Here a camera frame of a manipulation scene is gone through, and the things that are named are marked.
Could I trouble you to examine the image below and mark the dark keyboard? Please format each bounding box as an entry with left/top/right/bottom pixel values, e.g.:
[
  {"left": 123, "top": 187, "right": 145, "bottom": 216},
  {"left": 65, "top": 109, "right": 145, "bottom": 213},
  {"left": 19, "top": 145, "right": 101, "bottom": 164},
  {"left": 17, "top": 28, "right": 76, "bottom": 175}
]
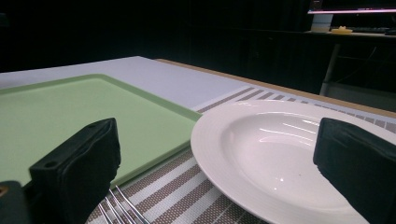
[{"left": 351, "top": 26, "right": 390, "bottom": 34}]

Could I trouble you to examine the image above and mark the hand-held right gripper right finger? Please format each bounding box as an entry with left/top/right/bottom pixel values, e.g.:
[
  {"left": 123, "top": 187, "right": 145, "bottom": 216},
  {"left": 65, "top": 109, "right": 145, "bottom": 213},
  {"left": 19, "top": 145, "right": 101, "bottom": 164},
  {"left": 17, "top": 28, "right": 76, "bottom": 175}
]
[{"left": 312, "top": 117, "right": 396, "bottom": 224}]

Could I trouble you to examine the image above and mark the striped placemat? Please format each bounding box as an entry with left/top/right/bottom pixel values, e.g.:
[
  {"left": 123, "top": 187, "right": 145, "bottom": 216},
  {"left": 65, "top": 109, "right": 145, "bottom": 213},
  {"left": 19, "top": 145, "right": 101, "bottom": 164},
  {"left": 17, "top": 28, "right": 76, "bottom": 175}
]
[{"left": 85, "top": 86, "right": 396, "bottom": 224}]

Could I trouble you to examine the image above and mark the silver fork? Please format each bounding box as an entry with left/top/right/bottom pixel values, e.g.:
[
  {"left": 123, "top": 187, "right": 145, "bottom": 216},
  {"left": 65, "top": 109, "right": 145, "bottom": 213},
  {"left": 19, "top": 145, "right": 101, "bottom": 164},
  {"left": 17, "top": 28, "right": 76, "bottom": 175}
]
[{"left": 98, "top": 185, "right": 151, "bottom": 224}]

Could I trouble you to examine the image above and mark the yellow object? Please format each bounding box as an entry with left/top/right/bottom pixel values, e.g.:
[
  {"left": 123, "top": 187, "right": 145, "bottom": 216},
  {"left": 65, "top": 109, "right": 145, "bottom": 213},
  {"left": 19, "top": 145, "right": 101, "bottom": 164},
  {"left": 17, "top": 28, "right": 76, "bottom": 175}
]
[{"left": 330, "top": 25, "right": 354, "bottom": 35}]

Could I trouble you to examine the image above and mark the white deep plate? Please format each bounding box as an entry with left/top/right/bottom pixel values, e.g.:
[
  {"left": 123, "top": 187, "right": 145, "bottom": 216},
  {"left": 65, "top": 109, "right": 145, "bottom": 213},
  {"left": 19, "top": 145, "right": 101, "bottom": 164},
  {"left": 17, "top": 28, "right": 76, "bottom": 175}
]
[{"left": 190, "top": 99, "right": 396, "bottom": 224}]

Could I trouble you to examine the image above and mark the background desk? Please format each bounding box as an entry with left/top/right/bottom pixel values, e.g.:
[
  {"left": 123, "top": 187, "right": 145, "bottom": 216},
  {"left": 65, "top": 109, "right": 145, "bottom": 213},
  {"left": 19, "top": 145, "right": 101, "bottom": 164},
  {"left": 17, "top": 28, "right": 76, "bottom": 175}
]
[{"left": 304, "top": 30, "right": 396, "bottom": 97}]

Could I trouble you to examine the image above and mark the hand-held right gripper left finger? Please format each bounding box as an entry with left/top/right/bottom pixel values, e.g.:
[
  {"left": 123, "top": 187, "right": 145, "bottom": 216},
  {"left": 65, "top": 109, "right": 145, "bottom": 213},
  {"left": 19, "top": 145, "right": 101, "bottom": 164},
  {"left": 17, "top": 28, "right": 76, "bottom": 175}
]
[{"left": 29, "top": 117, "right": 121, "bottom": 224}]

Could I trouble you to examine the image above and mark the green tray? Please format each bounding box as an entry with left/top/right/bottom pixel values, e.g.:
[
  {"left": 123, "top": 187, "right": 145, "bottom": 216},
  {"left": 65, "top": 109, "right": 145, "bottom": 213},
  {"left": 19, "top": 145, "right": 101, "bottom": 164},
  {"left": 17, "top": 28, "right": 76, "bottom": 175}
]
[{"left": 0, "top": 73, "right": 203, "bottom": 189}]

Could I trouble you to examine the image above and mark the computer monitor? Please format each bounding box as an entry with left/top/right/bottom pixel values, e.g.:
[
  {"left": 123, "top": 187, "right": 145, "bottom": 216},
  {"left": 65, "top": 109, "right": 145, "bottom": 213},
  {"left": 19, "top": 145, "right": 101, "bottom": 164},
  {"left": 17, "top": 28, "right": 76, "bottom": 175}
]
[{"left": 307, "top": 0, "right": 396, "bottom": 15}]

